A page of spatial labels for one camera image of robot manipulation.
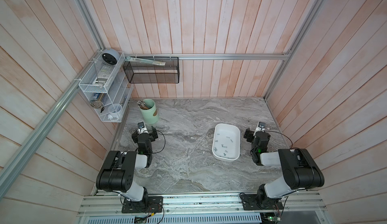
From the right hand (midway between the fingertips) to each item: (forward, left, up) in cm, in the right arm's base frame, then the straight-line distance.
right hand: (256, 128), depth 94 cm
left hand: (-3, +70, +2) cm, 70 cm away
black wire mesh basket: (+36, +69, +19) cm, 81 cm away
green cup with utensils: (+7, +69, +7) cm, 70 cm away
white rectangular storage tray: (-7, +18, -7) cm, 21 cm away
